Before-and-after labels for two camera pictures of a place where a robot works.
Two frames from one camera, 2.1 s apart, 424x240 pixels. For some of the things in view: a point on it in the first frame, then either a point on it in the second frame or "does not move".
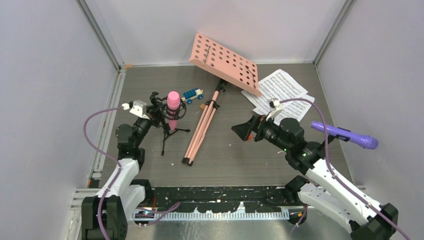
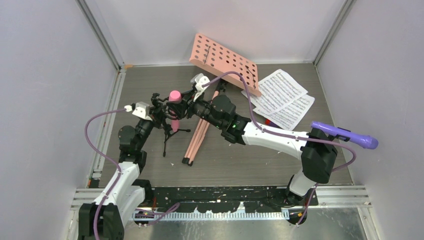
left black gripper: (155, 114) does not move
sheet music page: (296, 109) does not move
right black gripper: (256, 123) → (187, 101)
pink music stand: (227, 67) does not move
